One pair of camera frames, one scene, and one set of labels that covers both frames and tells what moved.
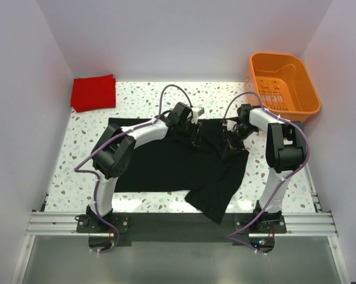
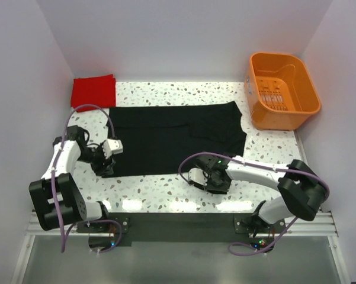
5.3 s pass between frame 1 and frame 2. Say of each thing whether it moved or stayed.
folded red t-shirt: stayed
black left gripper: moved
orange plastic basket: stayed
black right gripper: moved
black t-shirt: moved
